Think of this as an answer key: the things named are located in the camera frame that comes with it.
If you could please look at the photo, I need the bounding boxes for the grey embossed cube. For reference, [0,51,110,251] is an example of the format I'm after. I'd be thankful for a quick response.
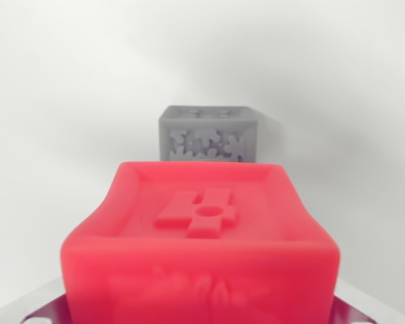
[158,105,259,163]

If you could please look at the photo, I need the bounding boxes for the red embossed cube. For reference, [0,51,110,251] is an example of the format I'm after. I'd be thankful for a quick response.
[59,161,341,324]

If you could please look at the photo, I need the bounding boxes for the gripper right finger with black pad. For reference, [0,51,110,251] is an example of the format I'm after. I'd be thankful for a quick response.
[329,279,405,324]

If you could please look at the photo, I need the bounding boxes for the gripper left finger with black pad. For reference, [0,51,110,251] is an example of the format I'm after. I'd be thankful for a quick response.
[18,278,76,324]

